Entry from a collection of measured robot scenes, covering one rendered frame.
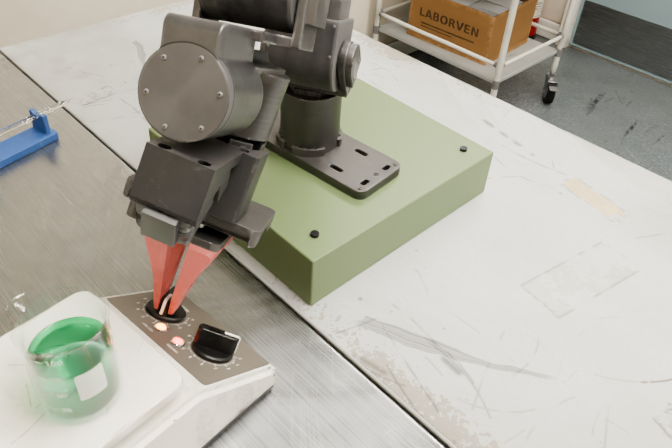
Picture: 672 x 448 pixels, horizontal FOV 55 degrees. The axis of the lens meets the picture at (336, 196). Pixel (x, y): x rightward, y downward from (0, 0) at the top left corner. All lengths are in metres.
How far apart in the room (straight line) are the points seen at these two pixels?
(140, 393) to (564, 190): 0.54
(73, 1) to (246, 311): 1.56
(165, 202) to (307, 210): 0.24
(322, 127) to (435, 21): 2.07
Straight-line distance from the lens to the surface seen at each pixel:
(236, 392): 0.49
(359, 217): 0.60
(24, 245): 0.70
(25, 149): 0.82
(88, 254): 0.67
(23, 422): 0.45
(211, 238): 0.47
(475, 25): 2.59
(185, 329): 0.52
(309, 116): 0.64
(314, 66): 0.58
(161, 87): 0.39
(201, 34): 0.38
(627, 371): 0.62
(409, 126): 0.74
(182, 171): 0.38
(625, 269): 0.72
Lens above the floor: 1.34
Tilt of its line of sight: 38 degrees down
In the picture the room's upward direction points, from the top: 4 degrees clockwise
